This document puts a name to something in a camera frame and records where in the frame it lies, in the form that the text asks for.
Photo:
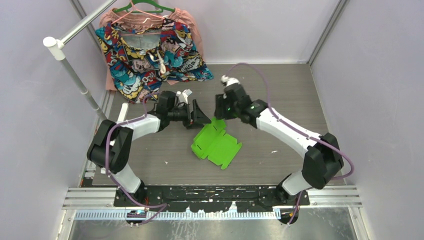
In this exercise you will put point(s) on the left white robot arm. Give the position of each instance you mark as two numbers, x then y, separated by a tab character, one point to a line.
111	145

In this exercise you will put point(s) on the colorful patterned shirt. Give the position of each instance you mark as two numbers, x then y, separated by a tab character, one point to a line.
142	51

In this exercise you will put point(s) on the green clothes hanger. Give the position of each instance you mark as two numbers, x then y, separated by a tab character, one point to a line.
147	6

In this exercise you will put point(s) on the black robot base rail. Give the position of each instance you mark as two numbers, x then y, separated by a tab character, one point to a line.
215	198

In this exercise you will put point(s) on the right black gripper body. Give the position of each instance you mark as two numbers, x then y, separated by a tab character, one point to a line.
221	100

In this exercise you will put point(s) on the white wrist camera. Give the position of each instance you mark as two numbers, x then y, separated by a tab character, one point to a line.
183	96
227	81

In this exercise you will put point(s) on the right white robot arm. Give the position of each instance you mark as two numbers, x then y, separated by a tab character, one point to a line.
321	155

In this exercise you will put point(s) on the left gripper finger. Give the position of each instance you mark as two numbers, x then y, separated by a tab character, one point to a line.
197	114
198	121

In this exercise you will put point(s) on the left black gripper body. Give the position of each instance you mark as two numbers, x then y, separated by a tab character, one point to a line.
179	114

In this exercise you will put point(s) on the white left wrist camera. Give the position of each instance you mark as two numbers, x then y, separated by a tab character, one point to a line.
183	96

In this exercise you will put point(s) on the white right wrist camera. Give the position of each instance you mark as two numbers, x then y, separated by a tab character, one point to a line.
227	81

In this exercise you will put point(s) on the metal clothes rack pole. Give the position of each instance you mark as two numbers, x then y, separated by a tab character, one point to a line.
56	46

